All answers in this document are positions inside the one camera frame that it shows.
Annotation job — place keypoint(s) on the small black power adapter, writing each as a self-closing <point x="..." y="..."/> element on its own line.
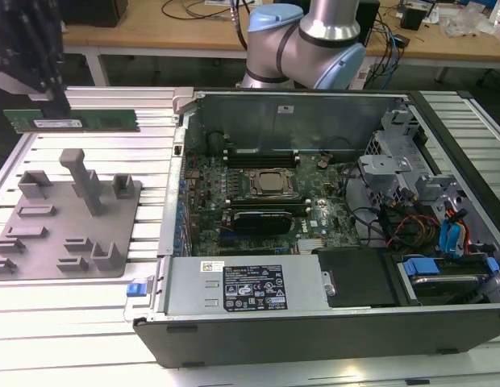
<point x="402" y="40"/>

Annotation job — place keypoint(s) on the small black box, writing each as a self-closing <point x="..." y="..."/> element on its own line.
<point x="413" y="17"/>

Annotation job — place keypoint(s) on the black RAM slot bank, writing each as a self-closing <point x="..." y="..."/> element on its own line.
<point x="260" y="158"/>
<point x="270" y="202"/>

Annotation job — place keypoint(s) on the black computer tower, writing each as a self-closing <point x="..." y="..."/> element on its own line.
<point x="97" y="10"/>

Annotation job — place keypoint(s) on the blue case latch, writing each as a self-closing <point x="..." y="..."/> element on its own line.
<point x="136" y="290"/>

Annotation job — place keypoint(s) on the green motherboard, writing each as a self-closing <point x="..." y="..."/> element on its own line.
<point x="326" y="193"/>

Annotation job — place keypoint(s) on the clear plastic bags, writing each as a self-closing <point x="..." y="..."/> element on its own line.
<point x="465" y="22"/>

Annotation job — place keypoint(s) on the wooden desk white frame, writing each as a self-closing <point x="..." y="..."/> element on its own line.
<point x="455" y="50"/>
<point x="153" y="36"/>

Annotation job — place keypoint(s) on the hard disk in blue carrier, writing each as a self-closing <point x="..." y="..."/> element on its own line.
<point x="443" y="278"/>

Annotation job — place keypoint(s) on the black plastic shroud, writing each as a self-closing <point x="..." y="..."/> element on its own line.
<point x="355" y="278"/>

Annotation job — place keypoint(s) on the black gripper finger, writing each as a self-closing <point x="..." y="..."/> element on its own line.
<point x="58" y="105"/>

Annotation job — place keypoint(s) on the green RAM stick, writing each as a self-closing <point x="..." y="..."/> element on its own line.
<point x="97" y="121"/>

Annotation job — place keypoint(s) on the silver power supply with label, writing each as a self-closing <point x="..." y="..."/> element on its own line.
<point x="193" y="288"/>

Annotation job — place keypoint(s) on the CPU socket with metal frame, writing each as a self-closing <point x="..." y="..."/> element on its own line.
<point x="269" y="182"/>

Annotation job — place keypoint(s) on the black graphics card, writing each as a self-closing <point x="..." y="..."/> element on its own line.
<point x="262" y="221"/>

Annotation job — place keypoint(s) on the black open PC case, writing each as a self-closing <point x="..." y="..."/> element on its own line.
<point x="314" y="338"/>

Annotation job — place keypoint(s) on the silver heatsink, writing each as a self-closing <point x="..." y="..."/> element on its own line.
<point x="312" y="244"/>

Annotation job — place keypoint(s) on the grey case hinge block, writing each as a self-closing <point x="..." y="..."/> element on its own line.
<point x="183" y="101"/>

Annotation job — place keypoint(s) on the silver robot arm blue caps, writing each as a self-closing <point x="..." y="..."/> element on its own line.
<point x="306" y="40"/>

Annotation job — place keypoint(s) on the grey parts rack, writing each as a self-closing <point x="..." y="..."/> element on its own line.
<point x="72" y="225"/>

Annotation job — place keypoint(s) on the silver metal drive cage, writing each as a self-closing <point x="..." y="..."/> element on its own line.
<point x="389" y="165"/>

